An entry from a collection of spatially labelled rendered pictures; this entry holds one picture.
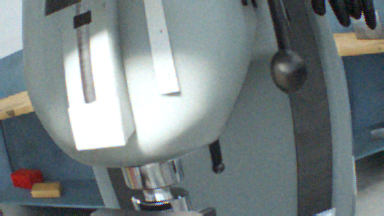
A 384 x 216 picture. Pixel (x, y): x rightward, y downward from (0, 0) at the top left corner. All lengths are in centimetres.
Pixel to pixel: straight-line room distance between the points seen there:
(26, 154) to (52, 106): 481
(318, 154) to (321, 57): 13
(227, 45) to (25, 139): 482
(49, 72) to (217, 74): 13
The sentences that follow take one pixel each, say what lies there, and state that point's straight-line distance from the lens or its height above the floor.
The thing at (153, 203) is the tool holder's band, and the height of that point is 127.
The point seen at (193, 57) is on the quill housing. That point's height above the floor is 138.
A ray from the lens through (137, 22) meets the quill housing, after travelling 58.
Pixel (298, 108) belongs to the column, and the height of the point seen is 124.
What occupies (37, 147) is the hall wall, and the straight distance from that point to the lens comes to 535.
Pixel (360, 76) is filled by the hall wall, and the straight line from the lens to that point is 493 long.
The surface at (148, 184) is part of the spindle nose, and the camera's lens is 67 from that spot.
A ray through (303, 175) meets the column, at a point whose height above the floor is 115.
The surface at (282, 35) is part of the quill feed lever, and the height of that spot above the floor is 138.
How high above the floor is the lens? 145
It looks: 11 degrees down
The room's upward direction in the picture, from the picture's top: 12 degrees counter-clockwise
